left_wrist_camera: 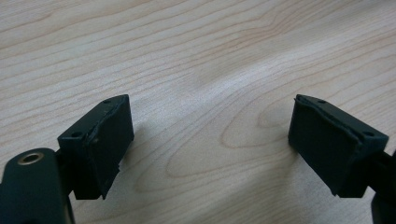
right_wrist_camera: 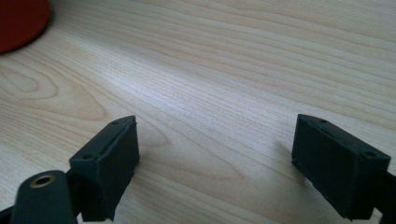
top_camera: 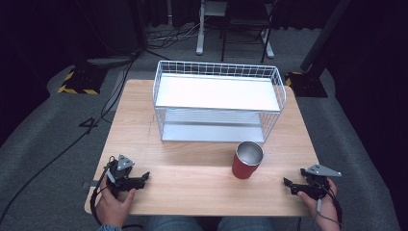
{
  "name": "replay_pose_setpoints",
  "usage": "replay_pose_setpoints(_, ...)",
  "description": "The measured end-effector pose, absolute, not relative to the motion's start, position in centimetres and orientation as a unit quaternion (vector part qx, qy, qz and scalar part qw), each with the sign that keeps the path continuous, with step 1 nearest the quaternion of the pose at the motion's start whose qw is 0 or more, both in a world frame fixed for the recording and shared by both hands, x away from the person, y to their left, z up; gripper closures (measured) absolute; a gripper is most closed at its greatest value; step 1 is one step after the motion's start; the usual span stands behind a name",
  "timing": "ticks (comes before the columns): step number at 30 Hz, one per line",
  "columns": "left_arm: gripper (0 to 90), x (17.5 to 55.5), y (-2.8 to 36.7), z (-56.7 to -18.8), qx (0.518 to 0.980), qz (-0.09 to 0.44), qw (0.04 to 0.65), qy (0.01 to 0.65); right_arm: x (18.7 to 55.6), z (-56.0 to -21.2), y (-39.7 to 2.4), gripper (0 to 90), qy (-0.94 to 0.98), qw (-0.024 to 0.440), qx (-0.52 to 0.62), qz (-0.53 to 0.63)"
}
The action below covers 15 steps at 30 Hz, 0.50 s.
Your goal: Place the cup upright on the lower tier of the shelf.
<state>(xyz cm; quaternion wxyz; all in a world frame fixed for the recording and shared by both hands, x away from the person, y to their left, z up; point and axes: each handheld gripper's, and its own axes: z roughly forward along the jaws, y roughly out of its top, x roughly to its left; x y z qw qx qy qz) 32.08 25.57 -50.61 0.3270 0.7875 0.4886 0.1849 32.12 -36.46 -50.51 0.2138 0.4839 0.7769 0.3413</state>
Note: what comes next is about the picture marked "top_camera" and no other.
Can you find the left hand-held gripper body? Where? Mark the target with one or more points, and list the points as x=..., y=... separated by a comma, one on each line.
x=119, y=174

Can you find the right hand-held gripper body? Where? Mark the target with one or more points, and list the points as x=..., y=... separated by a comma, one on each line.
x=316, y=187

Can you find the person's right hand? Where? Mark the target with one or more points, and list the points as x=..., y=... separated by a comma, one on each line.
x=324, y=213

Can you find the person's left hand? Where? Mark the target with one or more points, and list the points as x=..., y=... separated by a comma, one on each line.
x=113, y=208

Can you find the white plug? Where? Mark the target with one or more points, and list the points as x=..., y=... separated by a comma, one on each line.
x=319, y=205

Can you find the red metal cup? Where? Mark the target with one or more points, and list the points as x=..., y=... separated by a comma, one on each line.
x=246, y=166

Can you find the person's legs in jeans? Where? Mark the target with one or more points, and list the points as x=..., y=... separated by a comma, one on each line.
x=179, y=224

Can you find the black stand base striped tape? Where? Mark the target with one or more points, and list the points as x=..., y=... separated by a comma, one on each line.
x=81, y=80
x=308, y=83

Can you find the white metal stand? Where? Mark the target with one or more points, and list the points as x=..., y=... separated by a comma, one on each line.
x=201, y=35

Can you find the black folding chair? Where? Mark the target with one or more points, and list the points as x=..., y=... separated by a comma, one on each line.
x=247, y=22

